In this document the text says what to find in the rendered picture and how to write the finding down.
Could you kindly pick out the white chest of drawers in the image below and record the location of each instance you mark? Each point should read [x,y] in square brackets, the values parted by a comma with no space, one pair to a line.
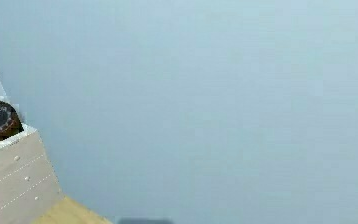
[15,181]

